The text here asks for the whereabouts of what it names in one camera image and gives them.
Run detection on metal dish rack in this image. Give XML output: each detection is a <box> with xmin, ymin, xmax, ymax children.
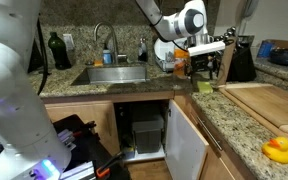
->
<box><xmin>155</xmin><ymin>58</ymin><xmax>188</xmax><ymax>73</ymax></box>

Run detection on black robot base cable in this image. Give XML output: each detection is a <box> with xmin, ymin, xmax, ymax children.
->
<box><xmin>33</xmin><ymin>19</ymin><xmax>49</xmax><ymax>96</ymax></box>

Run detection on white open cabinet door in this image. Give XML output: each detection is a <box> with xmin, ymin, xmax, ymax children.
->
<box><xmin>164</xmin><ymin>98</ymin><xmax>210</xmax><ymax>180</ymax></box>

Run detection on white dinner plate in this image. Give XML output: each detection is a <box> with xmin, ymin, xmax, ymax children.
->
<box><xmin>153</xmin><ymin>38</ymin><xmax>177</xmax><ymax>63</ymax></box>

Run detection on wooden drawer front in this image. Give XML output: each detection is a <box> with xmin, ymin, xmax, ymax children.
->
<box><xmin>173</xmin><ymin>93</ymin><xmax>262</xmax><ymax>180</ymax></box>

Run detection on stainless steel sink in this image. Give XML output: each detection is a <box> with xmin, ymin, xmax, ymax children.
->
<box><xmin>71</xmin><ymin>63</ymin><xmax>151</xmax><ymax>86</ymax></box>

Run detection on black stove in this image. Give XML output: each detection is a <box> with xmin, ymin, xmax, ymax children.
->
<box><xmin>27</xmin><ymin>39</ymin><xmax>46</xmax><ymax>73</ymax></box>

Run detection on black knife block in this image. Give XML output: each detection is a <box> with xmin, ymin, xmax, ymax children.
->
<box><xmin>213</xmin><ymin>26</ymin><xmax>257</xmax><ymax>83</ymax></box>

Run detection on yellow-green sponge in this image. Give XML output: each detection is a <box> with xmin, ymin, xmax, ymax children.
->
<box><xmin>197</xmin><ymin>80</ymin><xmax>214</xmax><ymax>94</ymax></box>

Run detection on wooden cabinet door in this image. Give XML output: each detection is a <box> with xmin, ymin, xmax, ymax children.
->
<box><xmin>45</xmin><ymin>102</ymin><xmax>121</xmax><ymax>156</ymax></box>

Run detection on blue box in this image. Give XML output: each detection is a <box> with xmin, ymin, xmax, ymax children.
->
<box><xmin>257</xmin><ymin>39</ymin><xmax>275</xmax><ymax>59</ymax></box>

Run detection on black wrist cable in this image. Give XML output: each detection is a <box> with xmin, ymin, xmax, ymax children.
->
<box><xmin>149</xmin><ymin>13</ymin><xmax>187</xmax><ymax>51</ymax></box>

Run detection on upright wooden board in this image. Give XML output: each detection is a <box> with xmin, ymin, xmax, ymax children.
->
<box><xmin>216</xmin><ymin>35</ymin><xmax>239</xmax><ymax>86</ymax></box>

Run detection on dark green glass bottle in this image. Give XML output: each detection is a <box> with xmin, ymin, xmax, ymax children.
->
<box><xmin>47</xmin><ymin>31</ymin><xmax>72</xmax><ymax>70</ymax></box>

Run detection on white wall phone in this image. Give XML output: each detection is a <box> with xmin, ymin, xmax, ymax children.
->
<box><xmin>242</xmin><ymin>0</ymin><xmax>260</xmax><ymax>19</ymax></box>

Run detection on white flat device stack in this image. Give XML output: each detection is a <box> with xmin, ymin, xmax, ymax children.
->
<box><xmin>59</xmin><ymin>160</ymin><xmax>97</xmax><ymax>180</ymax></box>

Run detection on metal cabinet door handle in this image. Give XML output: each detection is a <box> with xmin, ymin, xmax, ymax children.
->
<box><xmin>105</xmin><ymin>112</ymin><xmax>114</xmax><ymax>140</ymax></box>

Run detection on gray plastic trash bin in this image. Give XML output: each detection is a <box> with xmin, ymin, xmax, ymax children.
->
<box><xmin>132</xmin><ymin>114</ymin><xmax>165</xmax><ymax>154</ymax></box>

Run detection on long metal drawer handle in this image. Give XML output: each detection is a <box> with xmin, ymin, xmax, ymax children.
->
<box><xmin>196</xmin><ymin>115</ymin><xmax>224</xmax><ymax>152</ymax></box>

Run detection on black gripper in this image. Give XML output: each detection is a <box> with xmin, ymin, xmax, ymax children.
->
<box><xmin>184</xmin><ymin>51</ymin><xmax>218</xmax><ymax>84</ymax></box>

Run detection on orange black clamp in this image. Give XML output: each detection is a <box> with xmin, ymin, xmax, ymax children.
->
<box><xmin>71</xmin><ymin>121</ymin><xmax>97</xmax><ymax>138</ymax></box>
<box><xmin>96</xmin><ymin>150</ymin><xmax>126</xmax><ymax>179</ymax></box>

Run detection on orange plastic cup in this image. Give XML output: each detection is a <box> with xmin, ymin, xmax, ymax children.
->
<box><xmin>173</xmin><ymin>48</ymin><xmax>191</xmax><ymax>78</ymax></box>

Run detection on large wooden cutting board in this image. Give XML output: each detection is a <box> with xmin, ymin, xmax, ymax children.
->
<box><xmin>217</xmin><ymin>83</ymin><xmax>288</xmax><ymax>149</ymax></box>

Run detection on black tool cart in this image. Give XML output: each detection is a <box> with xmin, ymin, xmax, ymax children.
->
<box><xmin>52</xmin><ymin>114</ymin><xmax>132</xmax><ymax>180</ymax></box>

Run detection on yellow rubber duck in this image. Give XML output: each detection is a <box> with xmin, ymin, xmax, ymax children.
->
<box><xmin>261</xmin><ymin>136</ymin><xmax>288</xmax><ymax>165</ymax></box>

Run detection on curved metal faucet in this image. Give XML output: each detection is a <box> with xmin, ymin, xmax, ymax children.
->
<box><xmin>93</xmin><ymin>21</ymin><xmax>128</xmax><ymax>65</ymax></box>

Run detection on blue label soap pump bottle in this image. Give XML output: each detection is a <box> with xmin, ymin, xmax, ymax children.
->
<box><xmin>102</xmin><ymin>43</ymin><xmax>113</xmax><ymax>65</ymax></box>

